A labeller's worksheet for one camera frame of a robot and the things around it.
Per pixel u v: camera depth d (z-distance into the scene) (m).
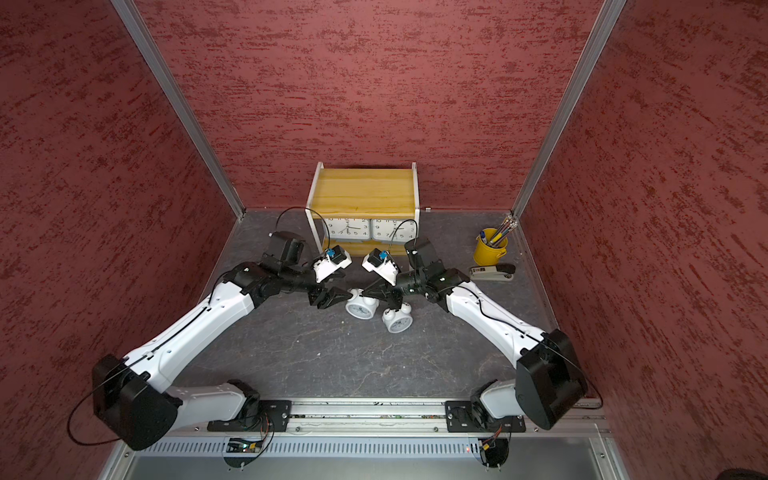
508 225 0.95
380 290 0.69
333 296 0.66
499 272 0.98
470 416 0.66
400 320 0.85
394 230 0.89
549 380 0.41
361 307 0.77
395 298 0.68
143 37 0.74
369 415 0.76
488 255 1.01
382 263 0.65
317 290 0.66
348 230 0.89
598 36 0.74
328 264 0.64
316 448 0.77
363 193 0.79
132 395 0.38
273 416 0.74
